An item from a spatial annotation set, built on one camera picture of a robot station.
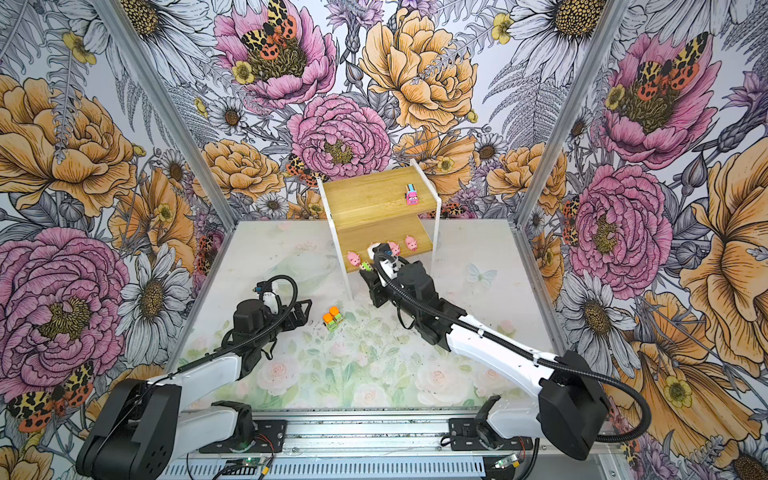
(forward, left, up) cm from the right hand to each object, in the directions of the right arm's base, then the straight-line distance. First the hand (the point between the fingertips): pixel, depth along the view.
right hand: (367, 277), depth 76 cm
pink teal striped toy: (+18, -12, +11) cm, 24 cm away
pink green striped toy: (+1, 0, +3) cm, 4 cm away
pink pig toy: (+16, -12, -6) cm, 21 cm away
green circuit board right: (-37, -31, -25) cm, 54 cm away
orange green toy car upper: (+3, +12, -21) cm, 25 cm away
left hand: (+1, +21, -18) cm, 28 cm away
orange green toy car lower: (-2, +13, -21) cm, 25 cm away
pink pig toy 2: (+11, +5, -5) cm, 13 cm away
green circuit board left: (-35, +29, -24) cm, 51 cm away
